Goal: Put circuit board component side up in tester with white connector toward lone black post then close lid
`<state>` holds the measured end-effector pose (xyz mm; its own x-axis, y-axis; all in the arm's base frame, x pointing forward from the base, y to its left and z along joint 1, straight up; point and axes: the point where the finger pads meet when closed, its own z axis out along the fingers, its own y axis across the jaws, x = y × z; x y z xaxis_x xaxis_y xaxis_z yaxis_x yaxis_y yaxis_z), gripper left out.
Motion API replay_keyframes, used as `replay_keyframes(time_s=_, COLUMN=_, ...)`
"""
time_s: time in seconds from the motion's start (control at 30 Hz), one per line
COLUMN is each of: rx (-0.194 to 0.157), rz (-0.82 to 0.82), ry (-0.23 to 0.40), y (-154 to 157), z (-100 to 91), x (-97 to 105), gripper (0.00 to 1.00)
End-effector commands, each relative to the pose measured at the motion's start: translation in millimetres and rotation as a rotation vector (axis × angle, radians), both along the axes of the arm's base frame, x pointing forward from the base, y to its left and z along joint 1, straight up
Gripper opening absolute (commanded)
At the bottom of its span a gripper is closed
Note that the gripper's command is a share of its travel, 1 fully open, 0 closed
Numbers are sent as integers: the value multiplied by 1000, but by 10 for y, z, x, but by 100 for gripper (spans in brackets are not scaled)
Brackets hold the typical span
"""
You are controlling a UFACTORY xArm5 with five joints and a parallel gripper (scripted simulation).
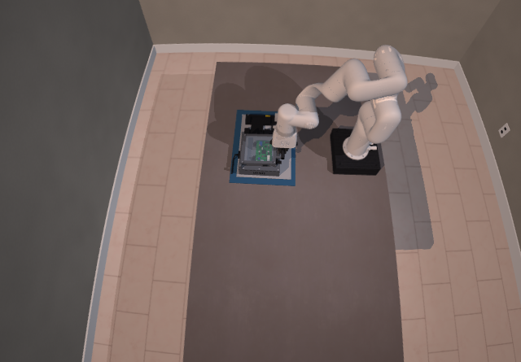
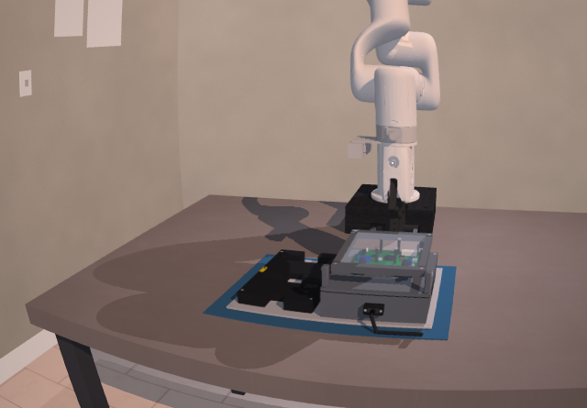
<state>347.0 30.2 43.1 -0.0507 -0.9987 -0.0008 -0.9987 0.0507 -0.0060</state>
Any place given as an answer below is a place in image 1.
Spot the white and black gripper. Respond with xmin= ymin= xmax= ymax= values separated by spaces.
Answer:
xmin=270 ymin=129 xmax=298 ymax=154

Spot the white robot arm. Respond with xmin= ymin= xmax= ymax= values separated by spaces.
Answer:
xmin=273 ymin=45 xmax=408 ymax=160

